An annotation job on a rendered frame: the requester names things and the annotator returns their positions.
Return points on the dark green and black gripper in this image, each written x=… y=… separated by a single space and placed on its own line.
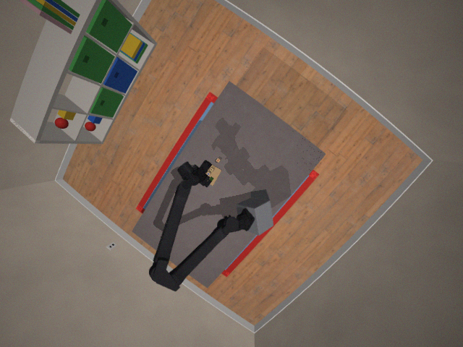
x=207 y=179

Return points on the tan flat mat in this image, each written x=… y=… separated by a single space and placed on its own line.
x=214 y=174

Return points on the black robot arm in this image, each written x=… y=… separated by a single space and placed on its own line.
x=158 y=271

